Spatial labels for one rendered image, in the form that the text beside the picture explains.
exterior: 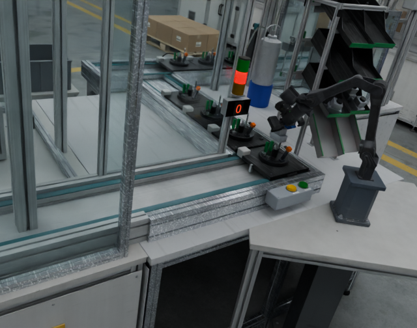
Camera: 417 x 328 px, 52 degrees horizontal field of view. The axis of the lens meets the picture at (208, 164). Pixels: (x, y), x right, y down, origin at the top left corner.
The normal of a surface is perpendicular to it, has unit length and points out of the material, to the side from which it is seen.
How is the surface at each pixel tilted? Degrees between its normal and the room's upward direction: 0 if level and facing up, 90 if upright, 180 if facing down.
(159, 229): 90
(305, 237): 0
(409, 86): 90
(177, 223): 90
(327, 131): 45
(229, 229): 0
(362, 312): 0
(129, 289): 90
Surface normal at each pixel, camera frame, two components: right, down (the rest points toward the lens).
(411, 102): -0.73, 0.22
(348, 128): 0.40, -0.25
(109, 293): 0.55, 0.48
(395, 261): 0.16, -0.86
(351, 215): -0.05, 0.48
